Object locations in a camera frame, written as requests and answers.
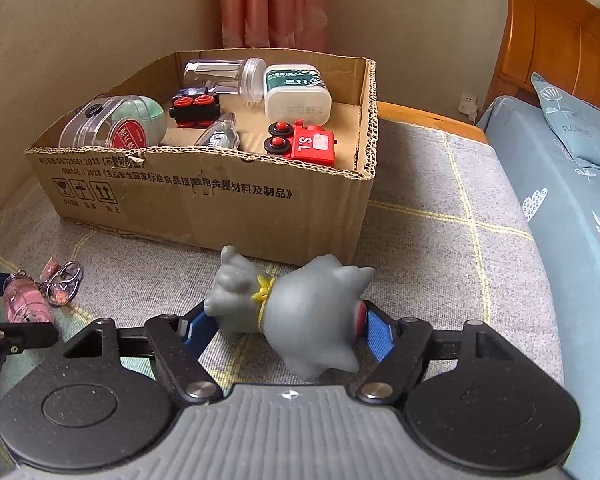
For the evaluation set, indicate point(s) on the wooden headboard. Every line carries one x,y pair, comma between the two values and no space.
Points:
570,35

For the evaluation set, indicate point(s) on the clear round mint container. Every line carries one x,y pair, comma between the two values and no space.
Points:
130,130

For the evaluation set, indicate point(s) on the blue printed pillow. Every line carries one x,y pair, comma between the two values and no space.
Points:
580,120

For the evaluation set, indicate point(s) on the red toy train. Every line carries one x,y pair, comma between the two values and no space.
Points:
312,145

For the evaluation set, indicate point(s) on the small clear plastic case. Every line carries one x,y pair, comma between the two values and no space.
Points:
220,135

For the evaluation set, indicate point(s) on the grey checked blanket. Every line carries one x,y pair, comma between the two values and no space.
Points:
430,210

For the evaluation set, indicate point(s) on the cardboard box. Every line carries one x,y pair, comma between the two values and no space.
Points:
230,210

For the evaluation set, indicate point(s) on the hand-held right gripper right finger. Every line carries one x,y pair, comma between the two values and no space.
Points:
380,335

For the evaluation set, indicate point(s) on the pink curtain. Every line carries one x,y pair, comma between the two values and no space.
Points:
270,5

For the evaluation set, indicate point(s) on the white wall socket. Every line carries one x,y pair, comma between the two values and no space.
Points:
472,96

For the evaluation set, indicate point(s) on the black toy train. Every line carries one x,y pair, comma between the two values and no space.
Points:
190,110

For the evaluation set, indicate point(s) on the clear plastic jar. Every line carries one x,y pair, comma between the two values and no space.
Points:
220,77

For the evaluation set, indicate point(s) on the white green lidded container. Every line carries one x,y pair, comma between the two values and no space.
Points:
295,105

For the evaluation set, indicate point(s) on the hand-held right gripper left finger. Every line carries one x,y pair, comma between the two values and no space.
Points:
196,330

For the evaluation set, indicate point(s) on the blue bed sheet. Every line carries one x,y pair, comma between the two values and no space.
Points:
580,260

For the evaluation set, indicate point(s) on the grey toy figure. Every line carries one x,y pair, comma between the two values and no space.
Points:
305,300

